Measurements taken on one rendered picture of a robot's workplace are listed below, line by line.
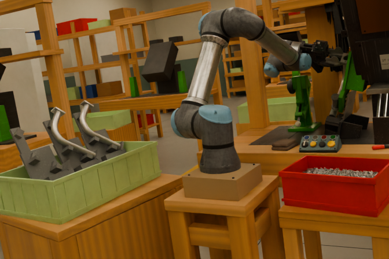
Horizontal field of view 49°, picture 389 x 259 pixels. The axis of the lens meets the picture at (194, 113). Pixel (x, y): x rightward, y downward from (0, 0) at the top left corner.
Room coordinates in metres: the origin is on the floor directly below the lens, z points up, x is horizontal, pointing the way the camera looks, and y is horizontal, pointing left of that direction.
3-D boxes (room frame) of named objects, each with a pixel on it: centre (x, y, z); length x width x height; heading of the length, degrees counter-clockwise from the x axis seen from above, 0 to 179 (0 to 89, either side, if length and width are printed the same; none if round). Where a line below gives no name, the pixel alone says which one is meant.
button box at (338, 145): (1.68, -0.48, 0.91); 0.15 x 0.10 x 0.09; 58
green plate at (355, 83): (1.81, -0.71, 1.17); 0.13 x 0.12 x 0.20; 58
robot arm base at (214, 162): (1.53, -0.07, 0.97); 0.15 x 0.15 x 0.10
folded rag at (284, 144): (1.79, -0.37, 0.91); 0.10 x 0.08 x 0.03; 138
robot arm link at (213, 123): (1.53, -0.07, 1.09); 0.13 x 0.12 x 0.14; 42
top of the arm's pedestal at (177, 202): (1.53, -0.07, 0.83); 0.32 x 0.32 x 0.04; 58
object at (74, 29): (7.78, 1.82, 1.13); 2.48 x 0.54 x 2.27; 62
